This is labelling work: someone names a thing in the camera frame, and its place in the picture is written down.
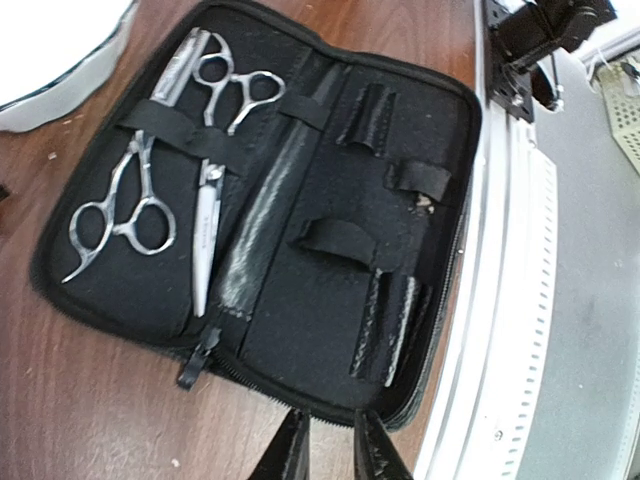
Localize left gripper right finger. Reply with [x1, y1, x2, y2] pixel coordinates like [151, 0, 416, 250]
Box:
[354, 410, 413, 480]

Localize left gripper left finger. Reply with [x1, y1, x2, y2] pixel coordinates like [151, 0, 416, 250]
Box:
[248, 409, 310, 480]

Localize silver straight scissors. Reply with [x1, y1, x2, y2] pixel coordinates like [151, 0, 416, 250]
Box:
[61, 130, 226, 319]

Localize silver thinning scissors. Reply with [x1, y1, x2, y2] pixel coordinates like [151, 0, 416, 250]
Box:
[151, 27, 286, 136]

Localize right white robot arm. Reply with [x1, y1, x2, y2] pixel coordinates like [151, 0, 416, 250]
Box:
[491, 0, 617, 73]

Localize black zip tool case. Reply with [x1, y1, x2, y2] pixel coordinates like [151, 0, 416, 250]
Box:
[31, 1, 482, 431]

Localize white scalloped bowl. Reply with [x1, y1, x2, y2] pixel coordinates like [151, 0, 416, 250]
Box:
[1, 1, 139, 133]

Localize aluminium front rail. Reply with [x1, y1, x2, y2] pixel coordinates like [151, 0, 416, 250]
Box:
[412, 0, 640, 480]

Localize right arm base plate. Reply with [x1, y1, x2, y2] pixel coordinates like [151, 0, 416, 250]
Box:
[480, 1, 534, 124]

